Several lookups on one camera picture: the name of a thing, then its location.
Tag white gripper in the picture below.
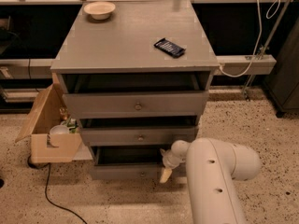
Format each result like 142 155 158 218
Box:
160 148 184 184

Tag grey bottom drawer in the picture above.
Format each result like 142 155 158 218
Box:
90 145 170 180

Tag grey drawer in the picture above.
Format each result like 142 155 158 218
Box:
63 91 208 119
80 127 198 147
90 145 170 180

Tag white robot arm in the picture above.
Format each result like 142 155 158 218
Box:
160 138 262 224

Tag grey middle drawer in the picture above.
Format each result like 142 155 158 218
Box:
80 127 198 147

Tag grey drawer cabinet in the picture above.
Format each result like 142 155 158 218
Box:
50 0 221 170

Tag grey top drawer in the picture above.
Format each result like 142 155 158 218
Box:
63 91 208 119

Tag green items in box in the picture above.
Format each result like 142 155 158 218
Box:
60 107 78 133

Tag cardboard box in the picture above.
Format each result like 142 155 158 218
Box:
16 74 82 163

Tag dark grey side cabinet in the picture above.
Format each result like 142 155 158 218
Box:
264 19 299 118

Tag metal pole stand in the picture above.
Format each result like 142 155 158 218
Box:
242 0 293 101

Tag white bowl on cabinet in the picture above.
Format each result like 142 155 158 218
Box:
83 1 116 21

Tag black floor cable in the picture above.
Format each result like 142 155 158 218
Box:
27 155 89 224

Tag white hanging cable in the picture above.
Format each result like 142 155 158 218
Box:
218 0 292 78

